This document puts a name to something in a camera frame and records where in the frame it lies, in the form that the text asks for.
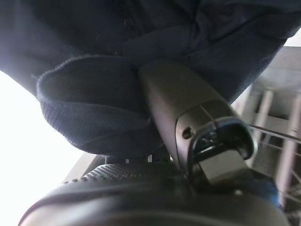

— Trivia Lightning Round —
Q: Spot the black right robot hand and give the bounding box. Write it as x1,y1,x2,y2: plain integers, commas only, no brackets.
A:
18,58,290,226

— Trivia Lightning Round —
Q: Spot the blue garment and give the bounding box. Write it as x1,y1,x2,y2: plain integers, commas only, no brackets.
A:
0,0,301,158

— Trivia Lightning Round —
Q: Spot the pale slatted rack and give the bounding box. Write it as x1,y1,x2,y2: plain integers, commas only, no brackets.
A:
229,46,301,212

